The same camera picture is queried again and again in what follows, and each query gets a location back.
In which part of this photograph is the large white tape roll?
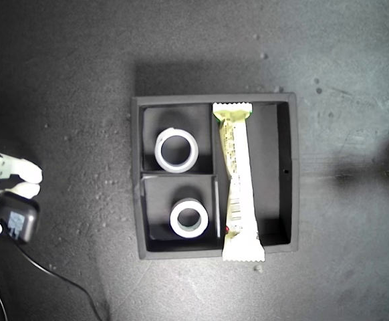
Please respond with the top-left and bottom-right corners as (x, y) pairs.
(153, 126), (200, 174)

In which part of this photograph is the white tape roll teal core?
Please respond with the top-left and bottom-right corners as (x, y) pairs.
(169, 197), (210, 239)

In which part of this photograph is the white green snack bar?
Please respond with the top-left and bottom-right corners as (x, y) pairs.
(211, 102), (266, 263)

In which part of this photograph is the black compartment tray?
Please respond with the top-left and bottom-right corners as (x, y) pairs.
(130, 92), (298, 260)

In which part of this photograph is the black camera cable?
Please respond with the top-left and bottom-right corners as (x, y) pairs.
(13, 239), (102, 321)

